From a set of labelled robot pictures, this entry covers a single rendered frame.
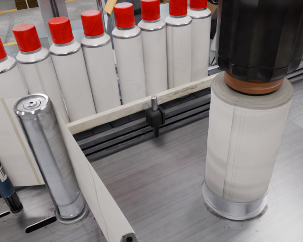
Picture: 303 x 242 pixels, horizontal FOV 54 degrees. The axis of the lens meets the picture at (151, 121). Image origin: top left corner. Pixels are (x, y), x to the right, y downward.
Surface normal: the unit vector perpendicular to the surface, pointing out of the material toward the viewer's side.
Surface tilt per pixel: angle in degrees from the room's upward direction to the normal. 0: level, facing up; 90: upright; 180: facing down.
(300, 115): 0
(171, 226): 0
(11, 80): 90
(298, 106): 0
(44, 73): 90
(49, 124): 90
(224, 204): 90
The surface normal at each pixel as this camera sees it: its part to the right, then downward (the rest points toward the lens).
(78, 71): 0.72, 0.39
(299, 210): -0.07, -0.79
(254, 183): 0.19, 0.57
